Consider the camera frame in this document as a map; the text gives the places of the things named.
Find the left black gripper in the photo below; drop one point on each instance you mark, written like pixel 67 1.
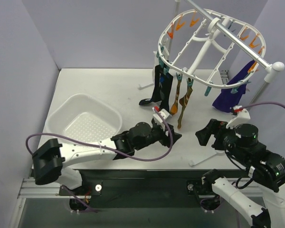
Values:
pixel 167 137

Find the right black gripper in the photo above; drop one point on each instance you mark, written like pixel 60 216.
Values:
pixel 215 133

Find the black blue sock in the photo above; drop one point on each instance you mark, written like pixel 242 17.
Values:
pixel 156 95
pixel 165 84

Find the white round clip hanger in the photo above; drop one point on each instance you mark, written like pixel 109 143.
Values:
pixel 199 43

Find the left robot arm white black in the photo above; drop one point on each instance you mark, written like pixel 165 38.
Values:
pixel 53 160

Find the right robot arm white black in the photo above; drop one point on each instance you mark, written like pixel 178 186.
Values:
pixel 265 168

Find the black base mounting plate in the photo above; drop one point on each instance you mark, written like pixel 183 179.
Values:
pixel 109 189

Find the silver white drying rack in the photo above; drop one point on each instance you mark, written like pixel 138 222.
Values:
pixel 269 118

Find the white plastic basket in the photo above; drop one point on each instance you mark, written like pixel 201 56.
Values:
pixel 84 118

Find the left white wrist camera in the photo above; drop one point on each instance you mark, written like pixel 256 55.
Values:
pixel 160 116

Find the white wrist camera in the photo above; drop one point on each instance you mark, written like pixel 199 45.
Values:
pixel 160 116
pixel 240 116

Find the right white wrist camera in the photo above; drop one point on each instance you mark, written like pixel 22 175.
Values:
pixel 240 116

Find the aluminium rail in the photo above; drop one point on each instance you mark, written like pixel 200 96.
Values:
pixel 29 190

